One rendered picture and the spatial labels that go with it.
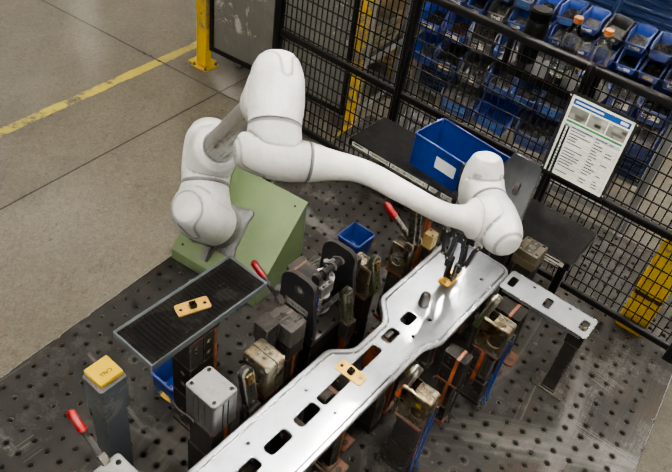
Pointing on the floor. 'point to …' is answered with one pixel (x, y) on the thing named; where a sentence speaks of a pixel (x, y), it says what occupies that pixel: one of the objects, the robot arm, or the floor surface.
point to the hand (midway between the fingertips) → (452, 268)
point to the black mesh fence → (479, 109)
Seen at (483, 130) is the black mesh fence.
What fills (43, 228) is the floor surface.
